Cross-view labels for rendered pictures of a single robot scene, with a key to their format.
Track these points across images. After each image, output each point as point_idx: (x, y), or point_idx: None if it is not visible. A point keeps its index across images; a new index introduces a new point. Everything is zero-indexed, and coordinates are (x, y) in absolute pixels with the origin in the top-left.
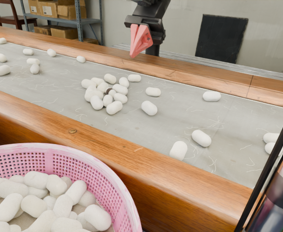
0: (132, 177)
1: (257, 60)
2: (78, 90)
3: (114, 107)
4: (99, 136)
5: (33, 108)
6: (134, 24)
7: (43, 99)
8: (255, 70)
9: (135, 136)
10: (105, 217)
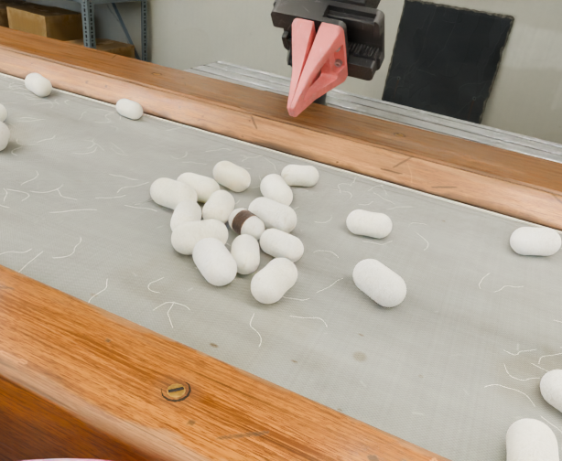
0: None
1: (533, 120)
2: (140, 212)
3: (280, 283)
4: (275, 411)
5: (17, 291)
6: (305, 19)
7: (34, 244)
8: None
9: (364, 390)
10: None
